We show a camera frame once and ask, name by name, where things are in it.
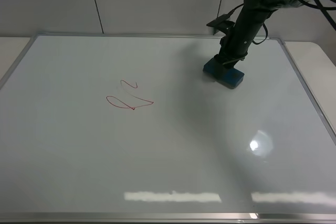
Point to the red marker scribble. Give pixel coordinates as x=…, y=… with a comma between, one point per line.
x=130, y=96

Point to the white whiteboard with aluminium frame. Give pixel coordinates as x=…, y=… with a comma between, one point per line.
x=262, y=152

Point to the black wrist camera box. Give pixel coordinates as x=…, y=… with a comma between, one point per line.
x=221, y=24

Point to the blue board eraser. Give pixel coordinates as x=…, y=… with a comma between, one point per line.
x=230, y=78

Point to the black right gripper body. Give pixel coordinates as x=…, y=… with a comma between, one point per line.
x=236, y=45

